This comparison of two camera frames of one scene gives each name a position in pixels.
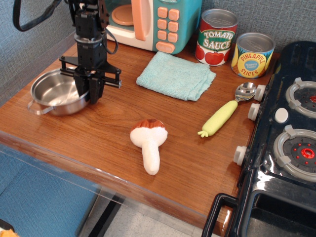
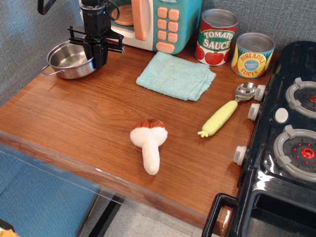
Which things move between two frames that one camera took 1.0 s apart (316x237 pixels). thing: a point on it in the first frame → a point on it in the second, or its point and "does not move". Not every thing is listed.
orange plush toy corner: [8, 233] does not move
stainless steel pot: [53, 91] → [70, 60]
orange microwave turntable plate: [123, 15] does not move
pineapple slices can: [252, 55] does not move
